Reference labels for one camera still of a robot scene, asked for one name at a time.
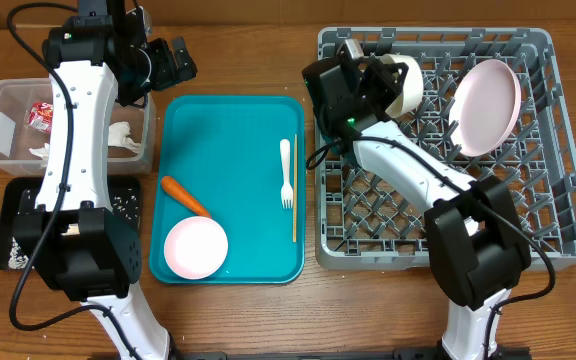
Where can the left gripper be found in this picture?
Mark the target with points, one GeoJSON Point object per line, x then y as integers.
{"type": "Point", "coordinates": [168, 71]}

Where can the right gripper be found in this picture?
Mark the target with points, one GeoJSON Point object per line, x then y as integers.
{"type": "Point", "coordinates": [380, 73]}

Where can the small white plate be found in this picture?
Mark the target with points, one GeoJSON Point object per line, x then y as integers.
{"type": "Point", "coordinates": [413, 85]}

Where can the white tissue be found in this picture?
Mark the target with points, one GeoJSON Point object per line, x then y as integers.
{"type": "Point", "coordinates": [42, 153]}
{"type": "Point", "coordinates": [119, 136]}

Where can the large white plate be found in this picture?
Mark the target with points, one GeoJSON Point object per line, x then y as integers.
{"type": "Point", "coordinates": [486, 108]}

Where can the orange carrot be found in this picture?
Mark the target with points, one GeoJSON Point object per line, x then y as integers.
{"type": "Point", "coordinates": [175, 190]}

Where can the white plastic fork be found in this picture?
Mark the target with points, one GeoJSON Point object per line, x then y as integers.
{"type": "Point", "coordinates": [286, 189]}

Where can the red snack wrapper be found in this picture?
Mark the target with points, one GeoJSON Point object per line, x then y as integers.
{"type": "Point", "coordinates": [40, 117]}

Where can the pink bowl with food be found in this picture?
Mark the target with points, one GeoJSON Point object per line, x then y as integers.
{"type": "Point", "coordinates": [196, 247]}

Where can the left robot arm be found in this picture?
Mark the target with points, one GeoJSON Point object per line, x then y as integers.
{"type": "Point", "coordinates": [102, 56]}

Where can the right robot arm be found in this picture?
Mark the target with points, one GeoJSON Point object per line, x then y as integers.
{"type": "Point", "coordinates": [476, 250]}

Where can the grey dishwasher rack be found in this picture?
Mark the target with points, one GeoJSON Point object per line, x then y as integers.
{"type": "Point", "coordinates": [364, 224]}

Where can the teal serving tray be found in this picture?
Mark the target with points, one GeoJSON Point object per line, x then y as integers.
{"type": "Point", "coordinates": [224, 149]}

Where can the wooden chopstick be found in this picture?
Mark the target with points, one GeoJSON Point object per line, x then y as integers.
{"type": "Point", "coordinates": [295, 188]}

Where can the black tray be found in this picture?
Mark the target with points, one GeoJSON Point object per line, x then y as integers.
{"type": "Point", "coordinates": [17, 185]}

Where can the rice and peanuts pile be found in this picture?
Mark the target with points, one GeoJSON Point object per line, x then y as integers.
{"type": "Point", "coordinates": [125, 201]}

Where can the clear plastic bin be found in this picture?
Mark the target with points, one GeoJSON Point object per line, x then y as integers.
{"type": "Point", "coordinates": [17, 138]}

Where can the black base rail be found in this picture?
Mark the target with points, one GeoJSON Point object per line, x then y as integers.
{"type": "Point", "coordinates": [418, 353]}

